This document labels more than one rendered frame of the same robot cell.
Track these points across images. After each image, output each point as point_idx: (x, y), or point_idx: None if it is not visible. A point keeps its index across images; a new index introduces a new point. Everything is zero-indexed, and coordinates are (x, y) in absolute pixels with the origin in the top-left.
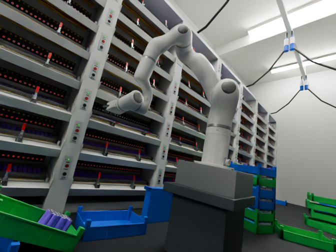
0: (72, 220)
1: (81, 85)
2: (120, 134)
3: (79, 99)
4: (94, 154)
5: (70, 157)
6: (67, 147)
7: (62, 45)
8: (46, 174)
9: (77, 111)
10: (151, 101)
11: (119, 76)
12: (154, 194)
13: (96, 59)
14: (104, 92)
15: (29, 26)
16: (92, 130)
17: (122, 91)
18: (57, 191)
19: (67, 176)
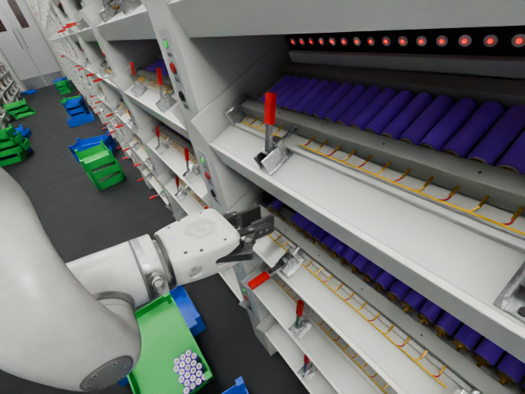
0: (255, 381)
1: (190, 138)
2: (316, 312)
3: (204, 177)
4: (276, 311)
5: (244, 287)
6: (236, 269)
7: (141, 36)
8: None
9: (214, 205)
10: (29, 379)
11: (228, 34)
12: None
13: (159, 24)
14: (221, 152)
15: (123, 34)
16: None
17: (414, 39)
18: (254, 321)
19: (254, 313)
